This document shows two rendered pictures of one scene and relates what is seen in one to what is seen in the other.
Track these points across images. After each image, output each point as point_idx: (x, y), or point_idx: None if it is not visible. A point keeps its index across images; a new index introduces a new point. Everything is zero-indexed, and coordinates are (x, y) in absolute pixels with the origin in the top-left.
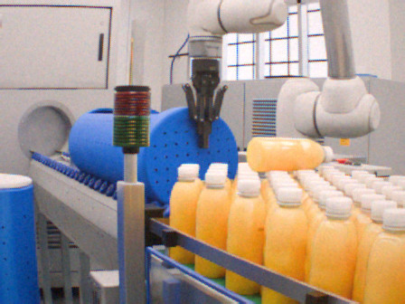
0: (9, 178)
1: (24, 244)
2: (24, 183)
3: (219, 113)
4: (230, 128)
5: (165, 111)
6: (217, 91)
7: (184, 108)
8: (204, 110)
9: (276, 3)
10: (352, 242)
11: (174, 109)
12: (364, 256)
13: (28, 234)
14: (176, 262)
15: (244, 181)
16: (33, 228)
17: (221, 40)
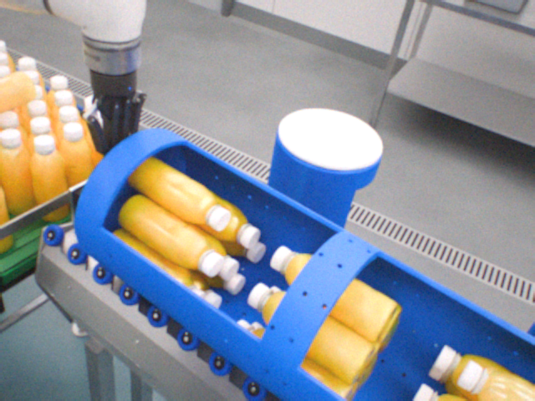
0: (314, 144)
1: (268, 181)
2: (281, 138)
3: (94, 144)
4: (84, 185)
5: (175, 136)
6: (99, 122)
7: (145, 129)
8: (117, 140)
9: None
10: None
11: (160, 129)
12: None
13: (271, 179)
14: (82, 108)
15: (29, 58)
16: (278, 187)
17: (81, 32)
